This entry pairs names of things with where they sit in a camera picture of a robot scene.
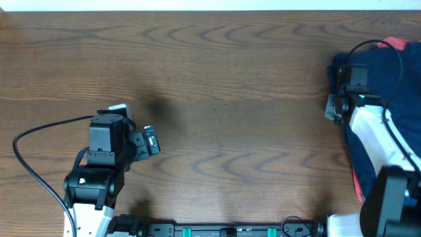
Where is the navy blue clothes pile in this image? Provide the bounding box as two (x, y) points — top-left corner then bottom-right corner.
(326, 41), (421, 208)

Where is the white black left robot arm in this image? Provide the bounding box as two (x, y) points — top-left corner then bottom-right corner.
(63, 114), (161, 236)

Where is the red garment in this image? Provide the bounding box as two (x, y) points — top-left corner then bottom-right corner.
(343, 37), (408, 203)

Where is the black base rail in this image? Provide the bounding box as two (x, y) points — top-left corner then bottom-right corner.
(107, 213), (330, 237)

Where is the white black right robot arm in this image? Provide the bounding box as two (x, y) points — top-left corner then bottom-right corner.
(325, 84), (420, 236)

